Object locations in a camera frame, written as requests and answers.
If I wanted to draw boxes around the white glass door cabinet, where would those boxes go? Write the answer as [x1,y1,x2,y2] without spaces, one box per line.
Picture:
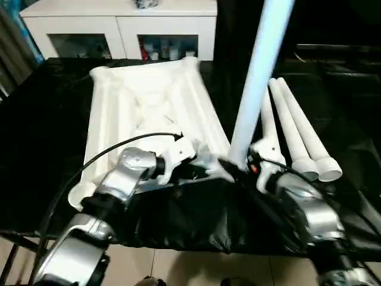
[19,0,218,62]

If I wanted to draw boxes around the white plastic table leg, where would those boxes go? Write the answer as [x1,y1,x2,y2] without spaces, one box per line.
[276,77,342,182]
[227,0,296,172]
[260,89,287,165]
[268,77,320,181]

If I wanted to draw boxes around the white plastic table top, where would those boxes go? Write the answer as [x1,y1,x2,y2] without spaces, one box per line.
[67,57,236,211]

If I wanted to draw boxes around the black folding stand frame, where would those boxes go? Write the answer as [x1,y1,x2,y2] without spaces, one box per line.
[0,229,57,286]

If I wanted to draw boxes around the grey curtain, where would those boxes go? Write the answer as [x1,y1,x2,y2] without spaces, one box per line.
[0,8,43,98]

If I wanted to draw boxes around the black mat cover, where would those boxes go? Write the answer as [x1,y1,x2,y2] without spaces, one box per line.
[0,52,381,257]

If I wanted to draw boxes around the dark robot waist part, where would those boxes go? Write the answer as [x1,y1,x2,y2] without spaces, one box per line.
[221,276,249,286]
[139,275,166,286]

